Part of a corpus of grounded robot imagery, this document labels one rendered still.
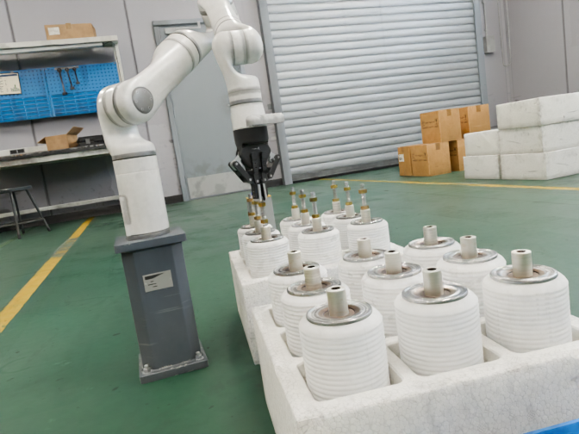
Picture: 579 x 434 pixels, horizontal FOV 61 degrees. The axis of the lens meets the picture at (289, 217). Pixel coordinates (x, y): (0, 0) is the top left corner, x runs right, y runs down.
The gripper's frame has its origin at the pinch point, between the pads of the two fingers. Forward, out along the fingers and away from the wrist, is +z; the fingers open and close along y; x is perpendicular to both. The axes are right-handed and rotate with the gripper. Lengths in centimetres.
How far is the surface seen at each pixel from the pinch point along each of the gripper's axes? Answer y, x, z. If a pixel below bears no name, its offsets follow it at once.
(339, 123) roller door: -398, -376, -27
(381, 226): -20.3, 15.9, 11.6
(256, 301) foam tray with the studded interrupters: 8.4, 4.8, 22.0
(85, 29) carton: -120, -447, -156
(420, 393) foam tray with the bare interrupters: 24, 59, 17
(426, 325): 20, 57, 12
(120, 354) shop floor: 27, -32, 36
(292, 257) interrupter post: 15.6, 29.0, 8.2
